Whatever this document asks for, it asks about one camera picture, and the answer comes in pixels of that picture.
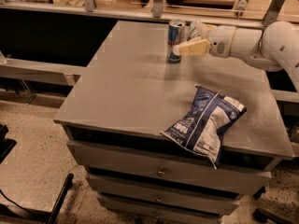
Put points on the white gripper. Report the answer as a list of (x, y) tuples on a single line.
[(221, 40)]

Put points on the blue silver redbull can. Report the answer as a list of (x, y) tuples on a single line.
[(176, 33)]

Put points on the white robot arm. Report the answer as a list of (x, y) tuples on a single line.
[(273, 49)]

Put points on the blue chip bag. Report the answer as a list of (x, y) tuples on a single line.
[(201, 130)]

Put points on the grey drawer cabinet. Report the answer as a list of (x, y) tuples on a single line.
[(129, 93)]

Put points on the top cabinet drawer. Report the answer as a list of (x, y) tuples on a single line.
[(228, 178)]

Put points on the cabinet drawer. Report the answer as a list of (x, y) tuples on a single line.
[(228, 178), (140, 191), (155, 210)]

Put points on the middle cabinet drawer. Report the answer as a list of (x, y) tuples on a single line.
[(140, 191)]

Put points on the black chair base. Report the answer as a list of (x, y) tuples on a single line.
[(263, 216)]

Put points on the bottom cabinet drawer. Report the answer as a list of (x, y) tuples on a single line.
[(155, 210)]

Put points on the black chair leg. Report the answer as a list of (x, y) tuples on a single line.
[(68, 183)]

